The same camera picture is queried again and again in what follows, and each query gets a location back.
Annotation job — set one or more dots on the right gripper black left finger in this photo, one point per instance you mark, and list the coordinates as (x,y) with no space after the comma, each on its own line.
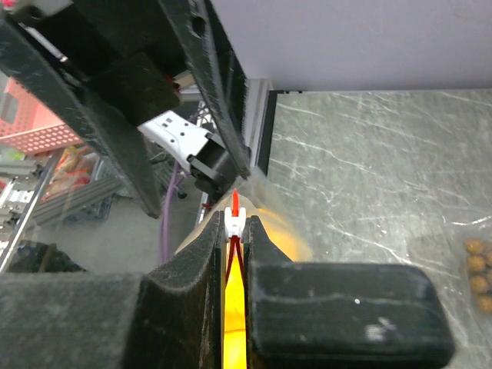
(171,317)

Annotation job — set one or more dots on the pink perforated crate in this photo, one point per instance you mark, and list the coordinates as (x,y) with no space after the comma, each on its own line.
(28,125)

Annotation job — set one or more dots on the bunch of brown longans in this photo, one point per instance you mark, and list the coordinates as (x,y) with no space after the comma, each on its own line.
(478,268)

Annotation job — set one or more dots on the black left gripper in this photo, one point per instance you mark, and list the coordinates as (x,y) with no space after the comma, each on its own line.
(127,52)

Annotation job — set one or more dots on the clear zip bag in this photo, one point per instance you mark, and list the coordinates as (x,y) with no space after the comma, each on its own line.
(259,197)
(469,233)

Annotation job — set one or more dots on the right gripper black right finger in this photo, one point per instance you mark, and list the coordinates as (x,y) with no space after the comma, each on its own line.
(339,315)

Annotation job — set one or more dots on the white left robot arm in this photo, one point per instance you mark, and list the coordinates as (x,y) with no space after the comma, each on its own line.
(188,132)

